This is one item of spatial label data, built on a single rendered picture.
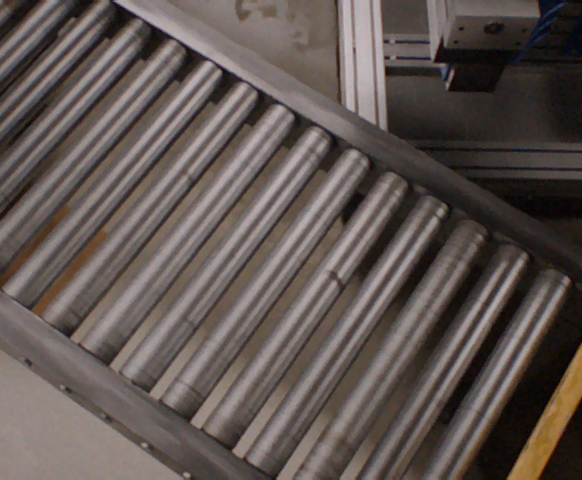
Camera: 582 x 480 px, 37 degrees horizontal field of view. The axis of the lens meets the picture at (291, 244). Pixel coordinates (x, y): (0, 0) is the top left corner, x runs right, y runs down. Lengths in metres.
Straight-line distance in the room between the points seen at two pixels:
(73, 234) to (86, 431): 0.81
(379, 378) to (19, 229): 0.52
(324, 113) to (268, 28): 1.10
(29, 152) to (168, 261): 0.26
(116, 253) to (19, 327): 0.16
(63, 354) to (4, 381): 0.87
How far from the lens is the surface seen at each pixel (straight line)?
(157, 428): 1.11
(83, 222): 1.22
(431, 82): 2.07
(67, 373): 1.15
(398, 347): 1.15
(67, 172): 1.26
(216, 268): 1.17
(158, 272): 1.17
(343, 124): 1.28
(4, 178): 1.27
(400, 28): 2.14
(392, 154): 1.26
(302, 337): 1.15
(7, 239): 1.23
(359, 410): 1.12
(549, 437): 1.15
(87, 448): 1.95
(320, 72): 2.30
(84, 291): 1.18
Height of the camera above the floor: 1.89
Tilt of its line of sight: 67 degrees down
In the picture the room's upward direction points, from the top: 8 degrees clockwise
